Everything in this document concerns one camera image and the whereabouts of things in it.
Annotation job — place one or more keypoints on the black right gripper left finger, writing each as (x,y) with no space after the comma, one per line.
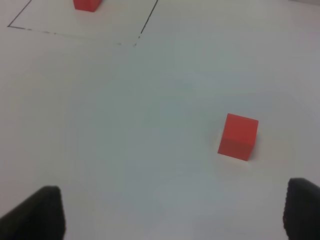
(39,217)

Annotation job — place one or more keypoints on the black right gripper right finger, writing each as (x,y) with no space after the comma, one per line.
(301,216)

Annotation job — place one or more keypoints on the red template cube block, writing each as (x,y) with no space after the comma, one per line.
(86,5)

